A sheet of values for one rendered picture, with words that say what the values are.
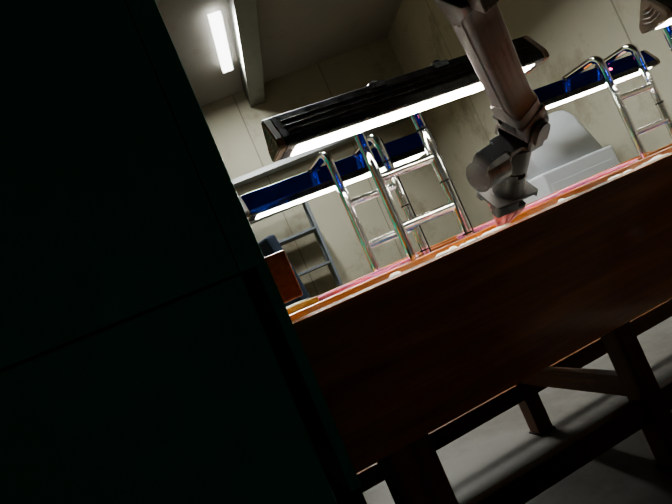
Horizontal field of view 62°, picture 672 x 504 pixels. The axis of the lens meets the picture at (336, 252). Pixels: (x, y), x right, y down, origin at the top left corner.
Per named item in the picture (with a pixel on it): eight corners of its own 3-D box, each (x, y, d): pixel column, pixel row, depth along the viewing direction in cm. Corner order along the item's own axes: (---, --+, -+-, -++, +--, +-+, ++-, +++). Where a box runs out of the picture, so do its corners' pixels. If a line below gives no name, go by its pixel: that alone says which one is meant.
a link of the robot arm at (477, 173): (553, 119, 94) (512, 99, 99) (508, 145, 89) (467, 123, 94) (538, 175, 102) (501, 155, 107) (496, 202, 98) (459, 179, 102)
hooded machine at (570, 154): (671, 265, 368) (590, 89, 373) (599, 298, 361) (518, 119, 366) (612, 270, 433) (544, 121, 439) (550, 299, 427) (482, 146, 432)
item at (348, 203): (449, 278, 149) (382, 126, 151) (385, 307, 143) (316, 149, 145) (420, 285, 167) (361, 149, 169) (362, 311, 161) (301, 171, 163)
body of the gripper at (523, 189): (474, 197, 110) (479, 167, 105) (514, 180, 113) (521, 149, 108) (496, 216, 105) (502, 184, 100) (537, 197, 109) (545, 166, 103)
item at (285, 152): (551, 56, 116) (537, 25, 116) (278, 149, 98) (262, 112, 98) (528, 74, 124) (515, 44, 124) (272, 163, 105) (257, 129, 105)
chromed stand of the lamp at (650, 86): (698, 162, 178) (639, 36, 180) (653, 183, 172) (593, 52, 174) (651, 179, 196) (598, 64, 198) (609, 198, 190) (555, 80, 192)
